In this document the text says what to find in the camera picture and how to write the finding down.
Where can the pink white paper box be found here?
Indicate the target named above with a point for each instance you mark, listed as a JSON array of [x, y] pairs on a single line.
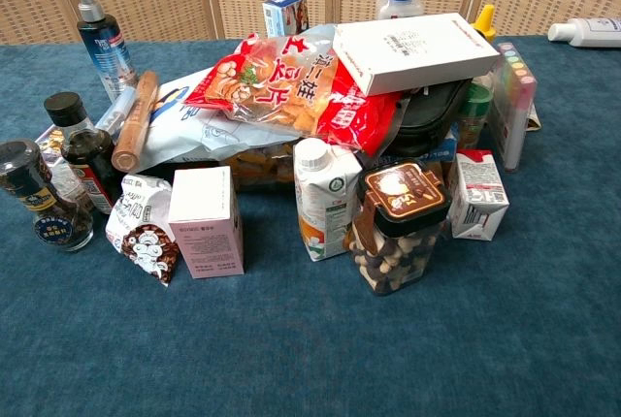
[[206, 223]]

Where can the small blue white box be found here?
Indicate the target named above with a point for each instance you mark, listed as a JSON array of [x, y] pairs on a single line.
[[286, 12]]

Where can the white drink carton screw cap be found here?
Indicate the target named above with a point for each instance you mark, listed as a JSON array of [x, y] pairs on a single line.
[[322, 199]]

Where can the orange snack clear package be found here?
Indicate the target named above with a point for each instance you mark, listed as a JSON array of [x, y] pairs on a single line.
[[262, 165]]

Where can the red potato chip snack bag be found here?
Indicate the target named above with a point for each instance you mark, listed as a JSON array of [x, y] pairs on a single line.
[[291, 92]]

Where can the cookie jar brown lid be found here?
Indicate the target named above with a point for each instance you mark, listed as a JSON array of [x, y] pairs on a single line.
[[398, 228]]

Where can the large white blue plastic bag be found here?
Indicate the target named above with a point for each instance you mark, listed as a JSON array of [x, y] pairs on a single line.
[[194, 133]]

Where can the black zipper pouch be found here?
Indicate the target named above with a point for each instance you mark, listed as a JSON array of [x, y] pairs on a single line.
[[429, 118]]

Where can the blue velvet table cloth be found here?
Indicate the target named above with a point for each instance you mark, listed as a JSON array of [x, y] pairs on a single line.
[[291, 339]]

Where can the small white red milk carton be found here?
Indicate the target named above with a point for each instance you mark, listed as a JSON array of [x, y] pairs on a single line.
[[478, 199]]

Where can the white coffee bean snack bag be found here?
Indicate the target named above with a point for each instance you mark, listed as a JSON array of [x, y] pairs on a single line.
[[143, 233]]

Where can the green lid spice jar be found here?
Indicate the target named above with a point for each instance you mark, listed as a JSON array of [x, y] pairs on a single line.
[[474, 114]]

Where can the wooden rolling pin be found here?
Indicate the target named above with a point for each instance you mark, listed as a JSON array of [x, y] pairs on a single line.
[[137, 118]]

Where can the clear plastic tube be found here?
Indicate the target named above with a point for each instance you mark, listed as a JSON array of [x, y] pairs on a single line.
[[118, 111]]

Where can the pastel highlighter pen set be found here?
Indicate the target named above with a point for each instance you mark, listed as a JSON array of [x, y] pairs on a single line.
[[514, 102]]

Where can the dark soy sauce bottle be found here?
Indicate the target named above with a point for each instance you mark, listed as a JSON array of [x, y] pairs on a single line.
[[87, 152]]

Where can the yellow nozzle squeeze bottle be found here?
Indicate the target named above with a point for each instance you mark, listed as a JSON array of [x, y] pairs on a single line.
[[485, 23]]

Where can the blue pump dispenser bottle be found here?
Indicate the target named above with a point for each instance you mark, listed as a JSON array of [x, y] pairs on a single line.
[[106, 51]]

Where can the black pepper grinder jar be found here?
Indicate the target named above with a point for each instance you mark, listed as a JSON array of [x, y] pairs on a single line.
[[43, 199]]

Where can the white lying lotion bottle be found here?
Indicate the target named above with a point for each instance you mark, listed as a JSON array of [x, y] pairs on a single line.
[[587, 31]]

